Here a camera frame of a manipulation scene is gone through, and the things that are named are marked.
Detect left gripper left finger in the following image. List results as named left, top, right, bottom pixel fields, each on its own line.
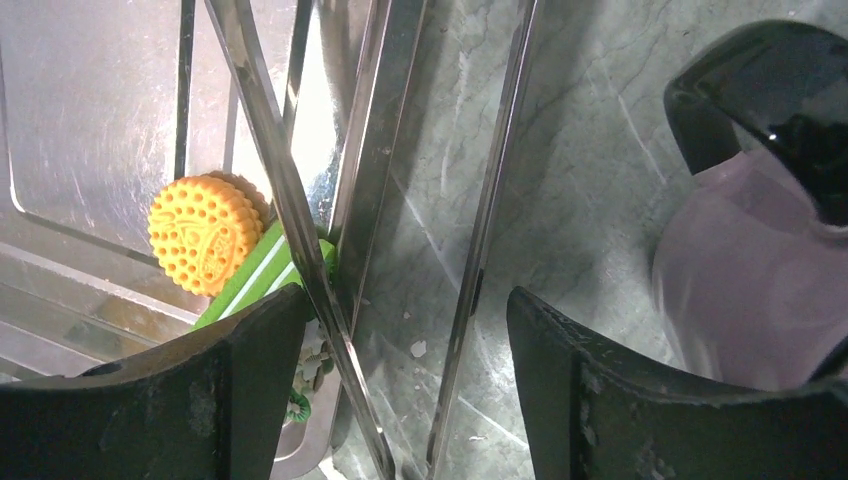
left=1, top=284, right=312, bottom=479

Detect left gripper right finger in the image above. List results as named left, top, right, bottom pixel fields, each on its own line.
left=506, top=287, right=847, bottom=479

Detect green cake slice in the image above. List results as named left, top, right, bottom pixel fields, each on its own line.
left=192, top=220, right=338, bottom=425

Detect purple mug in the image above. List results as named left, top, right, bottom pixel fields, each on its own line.
left=652, top=20, right=847, bottom=390

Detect metal tongs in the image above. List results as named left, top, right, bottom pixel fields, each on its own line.
left=207, top=1, right=538, bottom=479

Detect orange biscuit front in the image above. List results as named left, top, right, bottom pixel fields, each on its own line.
left=147, top=171, right=270, bottom=297

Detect steel tray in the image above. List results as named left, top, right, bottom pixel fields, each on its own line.
left=0, top=0, right=429, bottom=480

